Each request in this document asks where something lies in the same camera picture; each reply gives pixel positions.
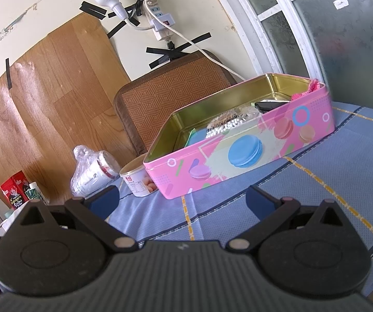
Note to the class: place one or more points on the red snack box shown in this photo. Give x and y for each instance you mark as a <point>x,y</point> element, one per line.
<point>14,190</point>

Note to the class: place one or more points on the pink metal tin box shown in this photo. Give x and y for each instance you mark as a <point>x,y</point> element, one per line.
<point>178,170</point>

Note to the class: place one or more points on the white tissue pack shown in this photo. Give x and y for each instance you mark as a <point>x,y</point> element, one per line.
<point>6,225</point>

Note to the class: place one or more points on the white power strip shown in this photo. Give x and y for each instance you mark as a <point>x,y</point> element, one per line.
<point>156,18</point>

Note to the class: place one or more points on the bag of cotton swabs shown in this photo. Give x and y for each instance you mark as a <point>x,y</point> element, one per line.
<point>230,119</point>

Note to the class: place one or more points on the green white tube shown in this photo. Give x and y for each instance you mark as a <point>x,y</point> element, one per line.
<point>34,192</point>

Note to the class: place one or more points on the black glasses case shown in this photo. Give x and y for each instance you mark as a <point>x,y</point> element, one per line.
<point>267,105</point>

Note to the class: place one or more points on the pink knitted sock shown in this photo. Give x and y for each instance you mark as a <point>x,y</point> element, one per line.
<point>313,86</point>

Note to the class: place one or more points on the plastic bag of paper cups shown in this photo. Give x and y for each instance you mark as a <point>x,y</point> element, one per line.
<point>94,170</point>

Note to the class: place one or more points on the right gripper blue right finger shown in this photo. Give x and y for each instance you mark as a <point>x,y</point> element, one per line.
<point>261,203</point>

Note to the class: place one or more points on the brown woven chair cushion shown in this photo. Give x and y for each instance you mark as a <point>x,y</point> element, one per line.
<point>144,104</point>

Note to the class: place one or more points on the blue striped tablecloth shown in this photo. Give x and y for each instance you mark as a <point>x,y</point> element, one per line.
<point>338,167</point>

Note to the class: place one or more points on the round food can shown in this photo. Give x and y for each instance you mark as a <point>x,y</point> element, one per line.
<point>137,179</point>

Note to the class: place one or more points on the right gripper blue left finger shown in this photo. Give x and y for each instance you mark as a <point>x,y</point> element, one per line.
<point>104,202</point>

